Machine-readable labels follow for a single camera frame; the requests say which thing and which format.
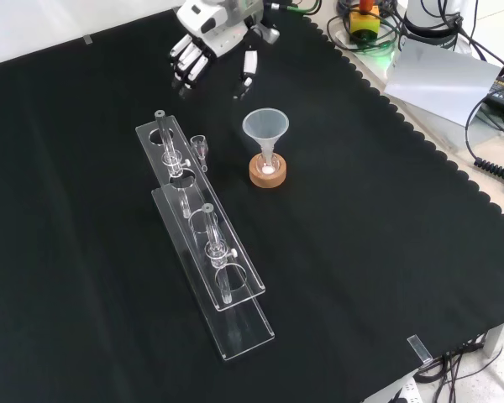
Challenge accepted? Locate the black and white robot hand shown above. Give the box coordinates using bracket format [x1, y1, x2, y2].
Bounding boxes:
[169, 0, 282, 100]

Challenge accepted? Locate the translucent plastic funnel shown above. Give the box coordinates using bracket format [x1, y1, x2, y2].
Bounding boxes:
[241, 107, 290, 168]

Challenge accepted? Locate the small glass weighing funnel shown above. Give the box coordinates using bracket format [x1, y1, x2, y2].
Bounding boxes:
[190, 134, 210, 174]

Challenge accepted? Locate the glass round-bottom flask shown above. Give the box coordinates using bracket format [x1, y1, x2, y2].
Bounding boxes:
[255, 149, 281, 177]

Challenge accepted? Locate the clear funnel stand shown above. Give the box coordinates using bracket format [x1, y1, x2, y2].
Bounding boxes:
[134, 109, 276, 362]

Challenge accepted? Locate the yellow stop button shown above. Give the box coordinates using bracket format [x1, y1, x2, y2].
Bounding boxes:
[347, 0, 381, 44]

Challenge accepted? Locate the pale board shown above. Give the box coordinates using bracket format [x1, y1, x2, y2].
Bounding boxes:
[383, 35, 504, 128]

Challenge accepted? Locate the black cloth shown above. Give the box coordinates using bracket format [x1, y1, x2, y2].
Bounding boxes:
[0, 6, 504, 403]

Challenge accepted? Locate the white power strip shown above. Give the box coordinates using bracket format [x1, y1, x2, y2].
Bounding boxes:
[388, 375, 423, 403]

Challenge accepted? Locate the white table leg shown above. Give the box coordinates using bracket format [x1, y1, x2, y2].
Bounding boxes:
[481, 313, 504, 360]

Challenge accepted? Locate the green cable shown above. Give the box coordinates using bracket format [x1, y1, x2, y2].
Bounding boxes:
[265, 0, 323, 18]

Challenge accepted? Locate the cork ring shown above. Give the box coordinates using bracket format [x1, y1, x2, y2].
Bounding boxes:
[249, 152, 287, 190]

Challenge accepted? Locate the black cable with plug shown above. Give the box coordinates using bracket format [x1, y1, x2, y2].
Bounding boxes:
[464, 90, 504, 195]

